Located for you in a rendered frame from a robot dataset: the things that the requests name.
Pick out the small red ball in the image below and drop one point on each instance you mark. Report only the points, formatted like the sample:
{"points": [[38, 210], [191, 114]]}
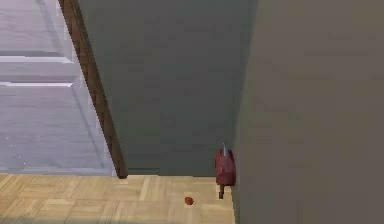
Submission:
{"points": [[189, 200]]}

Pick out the white panelled room door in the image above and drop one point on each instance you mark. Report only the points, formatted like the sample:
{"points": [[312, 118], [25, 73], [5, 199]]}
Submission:
{"points": [[40, 116]]}

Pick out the brown wooden door frame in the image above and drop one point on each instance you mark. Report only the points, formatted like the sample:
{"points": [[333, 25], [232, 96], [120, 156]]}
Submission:
{"points": [[96, 90]]}

